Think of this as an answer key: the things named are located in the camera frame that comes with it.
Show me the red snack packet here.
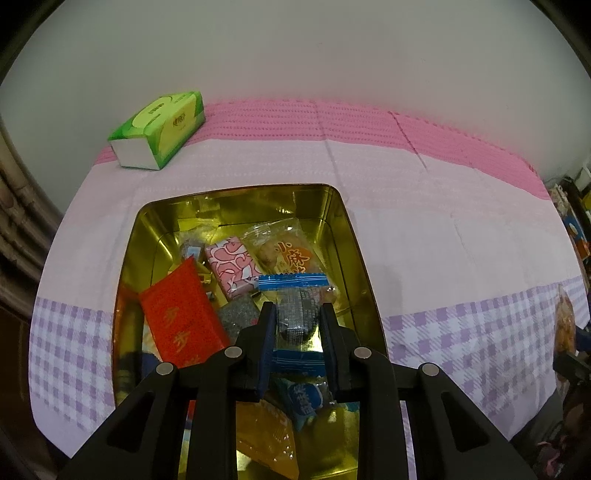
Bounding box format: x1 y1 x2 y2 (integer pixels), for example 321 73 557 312
138 257 232 368

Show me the grey silver snack block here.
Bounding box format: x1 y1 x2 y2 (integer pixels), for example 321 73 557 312
216 294 262 343

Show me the brown patterned curtain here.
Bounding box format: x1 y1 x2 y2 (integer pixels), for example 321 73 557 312
0 120 66 308

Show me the dark snack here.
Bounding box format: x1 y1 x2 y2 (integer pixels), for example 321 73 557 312
257 272 328 371

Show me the green tissue pack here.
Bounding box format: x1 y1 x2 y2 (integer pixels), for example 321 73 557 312
107 89 206 171

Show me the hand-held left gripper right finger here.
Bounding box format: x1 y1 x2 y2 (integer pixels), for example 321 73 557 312
318 302 539 480

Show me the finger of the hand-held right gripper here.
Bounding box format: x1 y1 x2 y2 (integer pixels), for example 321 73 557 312
553 351 591 385

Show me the dark side table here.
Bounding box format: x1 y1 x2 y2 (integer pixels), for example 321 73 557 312
549 168 591 260

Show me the small blue-white snack packet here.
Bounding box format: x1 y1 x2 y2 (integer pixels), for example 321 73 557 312
276 377 334 431

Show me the yellow-orange snack bag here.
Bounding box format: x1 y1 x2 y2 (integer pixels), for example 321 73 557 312
235 399 297 479

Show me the clear packet of brown biscuits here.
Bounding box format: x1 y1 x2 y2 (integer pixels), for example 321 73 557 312
553 283 579 398

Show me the small blue-white candy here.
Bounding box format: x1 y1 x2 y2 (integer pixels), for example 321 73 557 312
180 239 206 262

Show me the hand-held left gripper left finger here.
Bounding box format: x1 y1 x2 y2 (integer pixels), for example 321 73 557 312
58 301 278 480

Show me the clear pack of fried dough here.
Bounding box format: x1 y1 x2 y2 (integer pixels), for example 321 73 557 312
242 220 339 298

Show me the blue cracker packet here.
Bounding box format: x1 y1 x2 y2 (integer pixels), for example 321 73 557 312
137 323 163 381

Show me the gold tin box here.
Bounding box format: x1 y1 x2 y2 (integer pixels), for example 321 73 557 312
112 183 389 480

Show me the pink patterned snack packet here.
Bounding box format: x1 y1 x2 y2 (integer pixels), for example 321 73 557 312
205 236 264 299

